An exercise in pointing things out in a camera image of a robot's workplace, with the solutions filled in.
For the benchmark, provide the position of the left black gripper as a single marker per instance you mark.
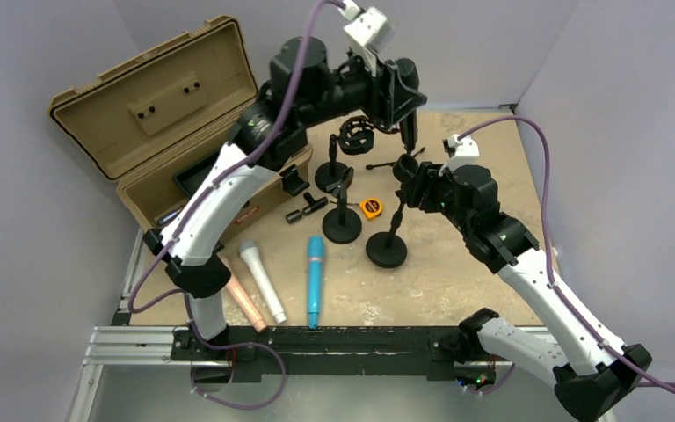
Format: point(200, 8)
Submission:
point(388, 98)

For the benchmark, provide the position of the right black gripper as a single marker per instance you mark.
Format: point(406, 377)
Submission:
point(421, 189)

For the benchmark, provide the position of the black tripod shock-mount stand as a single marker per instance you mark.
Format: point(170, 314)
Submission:
point(414, 154)

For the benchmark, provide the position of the black right-side clip stand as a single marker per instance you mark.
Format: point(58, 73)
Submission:
point(386, 249)

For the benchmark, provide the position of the black round-base clip stand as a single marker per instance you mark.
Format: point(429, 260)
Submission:
point(342, 225)

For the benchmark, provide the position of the blue microphone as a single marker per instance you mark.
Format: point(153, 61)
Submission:
point(315, 255)

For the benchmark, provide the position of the white grey-headed microphone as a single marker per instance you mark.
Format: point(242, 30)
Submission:
point(249, 254)

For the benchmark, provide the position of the pink microphone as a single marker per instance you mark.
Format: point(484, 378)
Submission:
point(243, 300)

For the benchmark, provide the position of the black microphone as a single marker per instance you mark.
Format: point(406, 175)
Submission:
point(407, 72)

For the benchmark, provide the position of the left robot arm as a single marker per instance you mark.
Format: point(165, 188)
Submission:
point(302, 91)

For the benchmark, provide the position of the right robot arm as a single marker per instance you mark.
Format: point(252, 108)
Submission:
point(589, 368)

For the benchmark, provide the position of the yellow tape measure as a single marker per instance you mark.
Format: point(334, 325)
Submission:
point(371, 208)

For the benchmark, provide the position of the black T-shaped adapter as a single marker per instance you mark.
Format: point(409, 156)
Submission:
point(313, 205)

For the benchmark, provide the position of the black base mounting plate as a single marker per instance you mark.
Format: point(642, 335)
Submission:
point(430, 352)

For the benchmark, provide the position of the tan plastic tool case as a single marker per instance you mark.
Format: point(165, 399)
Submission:
point(158, 114)

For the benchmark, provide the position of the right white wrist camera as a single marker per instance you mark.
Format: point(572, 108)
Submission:
point(461, 151)

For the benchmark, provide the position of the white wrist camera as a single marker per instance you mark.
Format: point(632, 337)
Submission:
point(368, 31)
point(461, 151)

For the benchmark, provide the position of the black round-base shock-mount stand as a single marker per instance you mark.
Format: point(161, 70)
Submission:
point(355, 137)

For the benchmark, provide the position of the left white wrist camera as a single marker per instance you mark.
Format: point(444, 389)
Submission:
point(368, 31)

